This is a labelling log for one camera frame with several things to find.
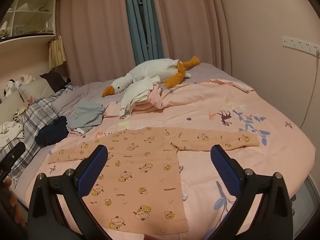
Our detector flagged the grey-blue garment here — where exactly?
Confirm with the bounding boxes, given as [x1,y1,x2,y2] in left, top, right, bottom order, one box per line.
[66,101,105,136]

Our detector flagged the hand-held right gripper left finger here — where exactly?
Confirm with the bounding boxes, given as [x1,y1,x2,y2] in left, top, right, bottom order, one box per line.
[27,144,118,240]

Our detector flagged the white power cable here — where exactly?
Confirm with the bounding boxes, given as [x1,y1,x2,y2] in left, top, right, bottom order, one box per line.
[300,50,320,129]

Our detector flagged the orange printed long-sleeve shirt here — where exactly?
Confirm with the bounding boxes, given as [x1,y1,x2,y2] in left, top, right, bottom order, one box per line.
[47,127,259,233]

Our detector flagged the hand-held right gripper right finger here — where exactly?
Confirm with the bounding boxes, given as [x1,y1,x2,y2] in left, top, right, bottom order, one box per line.
[202,144,293,240]

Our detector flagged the pink printed blanket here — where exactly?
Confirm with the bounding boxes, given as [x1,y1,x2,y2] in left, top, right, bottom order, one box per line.
[37,79,314,240]

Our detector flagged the grey plaid cloth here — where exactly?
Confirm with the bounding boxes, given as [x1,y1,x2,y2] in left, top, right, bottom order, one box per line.
[0,83,75,180]

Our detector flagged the white goose plush toy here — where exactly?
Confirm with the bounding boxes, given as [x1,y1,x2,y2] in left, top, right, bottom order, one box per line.
[102,55,201,98]

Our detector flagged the white wall power strip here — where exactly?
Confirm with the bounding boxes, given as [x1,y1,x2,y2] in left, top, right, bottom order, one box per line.
[282,36,320,55]

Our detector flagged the beige pillow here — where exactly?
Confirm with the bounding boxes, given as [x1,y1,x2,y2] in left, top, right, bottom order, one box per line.
[0,76,55,125]

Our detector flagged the pink curtain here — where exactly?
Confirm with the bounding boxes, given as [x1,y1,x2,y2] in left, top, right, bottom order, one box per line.
[56,0,232,85]

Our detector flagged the black cloth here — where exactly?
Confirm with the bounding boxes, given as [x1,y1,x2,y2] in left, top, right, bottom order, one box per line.
[39,70,72,92]

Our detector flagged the white shelf cabinet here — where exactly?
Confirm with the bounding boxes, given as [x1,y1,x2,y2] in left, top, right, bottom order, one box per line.
[0,0,57,44]

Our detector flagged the pile of pink white clothes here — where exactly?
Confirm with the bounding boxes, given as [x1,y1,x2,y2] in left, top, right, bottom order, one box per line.
[119,77,164,119]

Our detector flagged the dark navy garment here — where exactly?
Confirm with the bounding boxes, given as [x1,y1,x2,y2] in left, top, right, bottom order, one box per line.
[35,116,68,147]

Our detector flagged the blue-grey curtain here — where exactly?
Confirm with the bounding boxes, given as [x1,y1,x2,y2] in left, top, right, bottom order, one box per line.
[124,0,164,65]

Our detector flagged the small plush toys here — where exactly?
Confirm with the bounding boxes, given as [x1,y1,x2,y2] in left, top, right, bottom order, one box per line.
[3,74,35,97]

